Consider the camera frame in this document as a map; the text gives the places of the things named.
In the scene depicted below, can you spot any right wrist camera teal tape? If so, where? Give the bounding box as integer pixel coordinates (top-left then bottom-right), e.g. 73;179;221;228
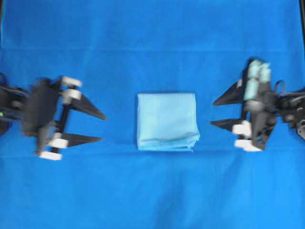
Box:
244;59;271;101

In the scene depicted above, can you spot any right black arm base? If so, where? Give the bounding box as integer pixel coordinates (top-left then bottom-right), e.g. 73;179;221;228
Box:
295;119;305;140

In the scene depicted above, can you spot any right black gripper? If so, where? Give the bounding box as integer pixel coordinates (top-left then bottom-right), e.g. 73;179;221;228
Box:
210;79;276;152

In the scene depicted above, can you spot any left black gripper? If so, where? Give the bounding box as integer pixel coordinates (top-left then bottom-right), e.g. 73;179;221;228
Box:
22;76;107;160

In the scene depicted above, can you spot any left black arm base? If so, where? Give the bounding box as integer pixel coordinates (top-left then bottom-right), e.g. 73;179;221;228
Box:
0;121;10;136

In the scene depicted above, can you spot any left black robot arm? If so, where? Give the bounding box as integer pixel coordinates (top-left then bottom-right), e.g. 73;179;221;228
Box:
0;74;107;161

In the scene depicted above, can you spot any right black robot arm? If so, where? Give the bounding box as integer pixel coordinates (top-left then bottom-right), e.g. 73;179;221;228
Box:
211;79;305;152

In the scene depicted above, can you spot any dark blue table cloth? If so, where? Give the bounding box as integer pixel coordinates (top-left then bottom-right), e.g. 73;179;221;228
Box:
0;0;305;229

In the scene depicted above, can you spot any light blue towel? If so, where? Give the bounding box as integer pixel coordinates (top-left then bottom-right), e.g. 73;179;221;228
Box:
137;93;200;151

